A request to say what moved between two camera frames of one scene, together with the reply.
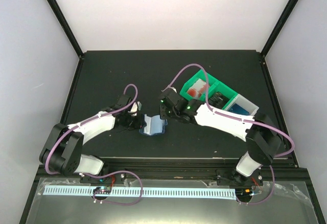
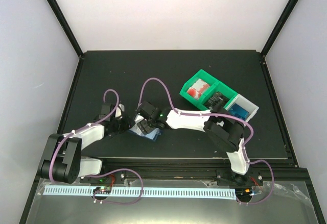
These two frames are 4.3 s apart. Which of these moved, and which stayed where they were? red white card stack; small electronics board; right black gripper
Moved: right black gripper
Stayed: small electronics board; red white card stack
